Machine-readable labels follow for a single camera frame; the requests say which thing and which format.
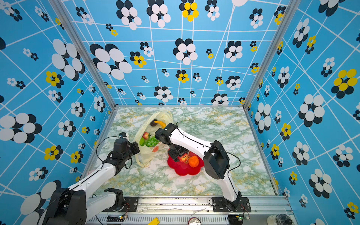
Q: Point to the red flower-shaped plate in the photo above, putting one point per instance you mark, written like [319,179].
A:
[182,169]

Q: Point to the aluminium corner post left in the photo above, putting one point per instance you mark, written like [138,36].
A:
[60,11]

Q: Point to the aluminium corner post right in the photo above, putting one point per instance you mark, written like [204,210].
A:
[279,34]

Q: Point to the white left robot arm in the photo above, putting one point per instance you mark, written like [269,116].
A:
[76,204]

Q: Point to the aluminium corner post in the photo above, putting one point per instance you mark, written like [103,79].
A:
[60,11]
[279,34]

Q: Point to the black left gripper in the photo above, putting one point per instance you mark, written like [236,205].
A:
[135,146]

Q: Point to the red fruit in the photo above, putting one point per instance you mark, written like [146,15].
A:
[184,158]

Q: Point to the green apple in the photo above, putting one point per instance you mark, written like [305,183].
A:
[142,142]

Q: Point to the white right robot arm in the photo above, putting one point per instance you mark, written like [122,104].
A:
[181,138]

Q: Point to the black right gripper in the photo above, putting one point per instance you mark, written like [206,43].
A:
[174,157]

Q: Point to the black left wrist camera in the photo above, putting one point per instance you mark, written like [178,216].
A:
[121,147]

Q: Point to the orange tangerine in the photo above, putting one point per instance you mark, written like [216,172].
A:
[193,161]

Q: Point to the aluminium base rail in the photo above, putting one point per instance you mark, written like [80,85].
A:
[177,210]

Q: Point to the dark purple fruit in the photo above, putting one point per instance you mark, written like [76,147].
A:
[154,122]

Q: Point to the metal can top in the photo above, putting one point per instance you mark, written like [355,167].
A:
[194,221]

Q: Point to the translucent printed plastic bag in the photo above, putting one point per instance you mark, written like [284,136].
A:
[148,153]

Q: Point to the yellow banana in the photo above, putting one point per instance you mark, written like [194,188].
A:
[162,124]

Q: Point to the green grape bunch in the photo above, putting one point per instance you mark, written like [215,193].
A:
[152,142]

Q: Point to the yellow tag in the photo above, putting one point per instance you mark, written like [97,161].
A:
[155,221]

